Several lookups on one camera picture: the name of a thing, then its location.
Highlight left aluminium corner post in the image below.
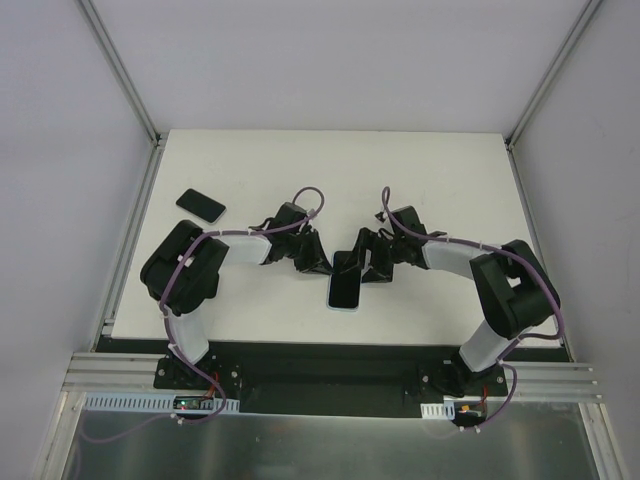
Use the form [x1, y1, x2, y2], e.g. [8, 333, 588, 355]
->
[74, 0, 162, 146]

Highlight right aluminium corner post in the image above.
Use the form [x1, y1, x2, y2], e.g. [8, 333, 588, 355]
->
[505, 0, 605, 151]

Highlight right white cable duct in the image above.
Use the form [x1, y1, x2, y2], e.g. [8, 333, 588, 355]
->
[420, 399, 455, 421]

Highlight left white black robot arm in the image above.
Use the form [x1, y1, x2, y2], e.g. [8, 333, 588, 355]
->
[140, 202, 333, 389]

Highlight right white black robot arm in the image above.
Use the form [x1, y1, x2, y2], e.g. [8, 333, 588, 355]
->
[334, 206, 560, 395]

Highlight white cable duct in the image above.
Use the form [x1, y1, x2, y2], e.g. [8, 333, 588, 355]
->
[420, 399, 455, 421]
[84, 393, 240, 415]

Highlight left white cable duct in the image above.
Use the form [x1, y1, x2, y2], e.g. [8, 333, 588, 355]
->
[84, 393, 240, 415]

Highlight aluminium corner post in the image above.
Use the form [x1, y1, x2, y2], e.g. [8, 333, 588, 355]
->
[74, 0, 162, 146]
[505, 0, 605, 151]

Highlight aluminium frame rail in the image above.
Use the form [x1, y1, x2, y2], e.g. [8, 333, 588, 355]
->
[62, 351, 171, 392]

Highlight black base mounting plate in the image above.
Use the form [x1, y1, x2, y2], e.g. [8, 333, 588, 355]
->
[153, 341, 507, 418]

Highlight gold framed black smartphone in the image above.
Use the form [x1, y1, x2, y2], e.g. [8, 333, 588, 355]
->
[327, 251, 362, 311]

